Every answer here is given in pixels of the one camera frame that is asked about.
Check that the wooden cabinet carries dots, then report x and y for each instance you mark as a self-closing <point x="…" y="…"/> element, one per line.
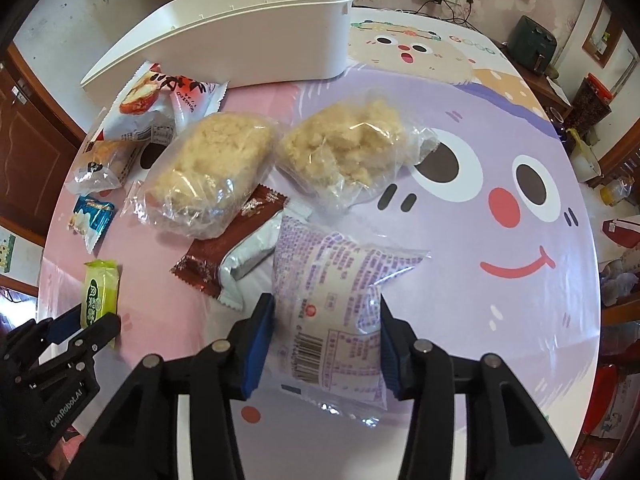
<point x="560" y="100"/>

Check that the long floss bun clear bag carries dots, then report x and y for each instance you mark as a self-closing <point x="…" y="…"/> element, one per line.
<point x="210" y="160"/>

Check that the round floss bun clear bag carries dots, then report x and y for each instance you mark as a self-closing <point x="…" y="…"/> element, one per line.
<point x="340" y="145"/>

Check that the brown snack packet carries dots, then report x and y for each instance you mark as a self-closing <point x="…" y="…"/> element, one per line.
<point x="215" y="255"/>

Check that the purple print clear packet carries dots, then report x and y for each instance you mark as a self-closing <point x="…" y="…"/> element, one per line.
<point x="325" y="285"/>

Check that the small blue snack packet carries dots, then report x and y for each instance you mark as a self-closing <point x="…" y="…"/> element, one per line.
<point x="90" y="217"/>

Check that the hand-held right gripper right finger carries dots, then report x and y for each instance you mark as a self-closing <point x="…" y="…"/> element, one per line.
<point x="392" y="357"/>

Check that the cartoon printed tablecloth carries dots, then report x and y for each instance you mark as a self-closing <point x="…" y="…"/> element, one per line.
<point x="500" y="310"/>

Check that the brown wooden door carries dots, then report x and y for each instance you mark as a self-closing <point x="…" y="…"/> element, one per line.
<point x="30" y="150"/>

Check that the red white bread packet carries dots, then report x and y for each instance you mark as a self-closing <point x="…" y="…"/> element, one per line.
<point x="145" y="105"/>

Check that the orange snack tray pack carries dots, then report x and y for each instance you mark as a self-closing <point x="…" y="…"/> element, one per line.
<point x="105" y="160"/>

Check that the white plastic jug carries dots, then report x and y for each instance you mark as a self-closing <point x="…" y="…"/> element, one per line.
<point x="585" y="160"/>

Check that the red cardboard box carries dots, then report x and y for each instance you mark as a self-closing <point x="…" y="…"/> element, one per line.
<point x="602" y="400"/>

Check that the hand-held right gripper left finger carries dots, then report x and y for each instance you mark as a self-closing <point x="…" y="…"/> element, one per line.
<point x="257" y="347"/>

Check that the wood framed wall niche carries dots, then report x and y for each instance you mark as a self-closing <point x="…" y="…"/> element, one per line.
<point x="592" y="50"/>

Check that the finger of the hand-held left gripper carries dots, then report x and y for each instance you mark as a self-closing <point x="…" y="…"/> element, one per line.
<point x="65" y="325"/>
<point x="97" y="332"/>

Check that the green snack packet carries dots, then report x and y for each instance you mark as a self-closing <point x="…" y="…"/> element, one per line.
<point x="100" y="290"/>

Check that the dark canister red lid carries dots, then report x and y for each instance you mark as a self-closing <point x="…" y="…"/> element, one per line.
<point x="592" y="102"/>

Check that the yellow oil bottle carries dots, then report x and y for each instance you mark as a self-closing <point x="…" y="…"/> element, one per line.
<point x="615" y="191"/>

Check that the white plastic storage bin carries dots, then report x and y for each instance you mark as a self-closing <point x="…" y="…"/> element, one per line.
<point x="250" y="45"/>

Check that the dark green air fryer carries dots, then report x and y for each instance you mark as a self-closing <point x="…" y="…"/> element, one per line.
<point x="532" y="42"/>

